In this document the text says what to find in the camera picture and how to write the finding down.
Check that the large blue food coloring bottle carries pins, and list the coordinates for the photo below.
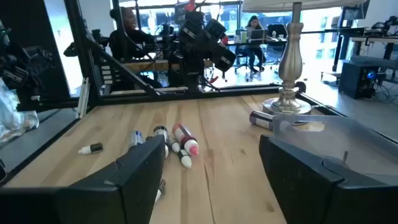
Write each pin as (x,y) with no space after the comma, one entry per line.
(136,138)

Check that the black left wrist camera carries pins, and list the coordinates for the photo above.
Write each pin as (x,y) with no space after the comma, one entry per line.
(216,28)

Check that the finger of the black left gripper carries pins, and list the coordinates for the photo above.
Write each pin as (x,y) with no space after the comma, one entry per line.
(190,31)
(225,59)

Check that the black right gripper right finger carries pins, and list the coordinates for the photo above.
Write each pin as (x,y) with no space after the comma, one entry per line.
(311,202)

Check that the black computer tower blue light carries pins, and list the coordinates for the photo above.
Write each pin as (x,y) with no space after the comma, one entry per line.
(357,81)

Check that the black office chair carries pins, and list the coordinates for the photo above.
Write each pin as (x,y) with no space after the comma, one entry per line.
(276,31)

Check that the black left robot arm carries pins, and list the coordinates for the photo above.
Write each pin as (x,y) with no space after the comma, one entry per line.
(192,68)

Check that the grey laptop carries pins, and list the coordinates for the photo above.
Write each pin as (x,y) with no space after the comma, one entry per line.
(258,34)

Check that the small black bottle white cap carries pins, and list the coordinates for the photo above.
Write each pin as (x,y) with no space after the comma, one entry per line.
(93,148)

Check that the large red food coloring bottle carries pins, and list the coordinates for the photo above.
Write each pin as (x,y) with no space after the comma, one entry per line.
(183,137)

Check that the translucent grey plastic bin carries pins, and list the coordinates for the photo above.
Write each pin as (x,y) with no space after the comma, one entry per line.
(326,133)

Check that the black desk with equipment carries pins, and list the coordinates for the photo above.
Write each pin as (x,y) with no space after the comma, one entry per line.
(373,39)

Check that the large black food coloring bottle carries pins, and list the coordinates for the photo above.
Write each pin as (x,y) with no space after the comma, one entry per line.
(161,132)

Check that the silver lamp with white shade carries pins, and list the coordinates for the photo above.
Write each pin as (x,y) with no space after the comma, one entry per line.
(290,62)

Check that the person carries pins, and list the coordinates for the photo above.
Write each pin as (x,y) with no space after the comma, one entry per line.
(253,46)
(127,40)

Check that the small blue cap bottle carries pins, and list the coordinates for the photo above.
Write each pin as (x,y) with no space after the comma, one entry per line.
(175,146)

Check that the small black dropper bottle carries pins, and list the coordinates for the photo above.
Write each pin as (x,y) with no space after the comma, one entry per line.
(185,159)

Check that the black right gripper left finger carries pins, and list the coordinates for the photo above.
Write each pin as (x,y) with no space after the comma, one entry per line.
(93,202)

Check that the green tumbler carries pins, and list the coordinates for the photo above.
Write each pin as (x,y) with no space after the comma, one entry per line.
(243,36)

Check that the clear plastic sheet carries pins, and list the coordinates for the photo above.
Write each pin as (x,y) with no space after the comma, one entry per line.
(12,115)

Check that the large purple food coloring bottle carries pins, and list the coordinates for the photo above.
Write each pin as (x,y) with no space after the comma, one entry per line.
(261,119)

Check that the small dropper bottle white cap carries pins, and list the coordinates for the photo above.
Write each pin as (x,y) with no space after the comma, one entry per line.
(160,188)

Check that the black office desk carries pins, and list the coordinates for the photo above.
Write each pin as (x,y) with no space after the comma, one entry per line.
(273,41)

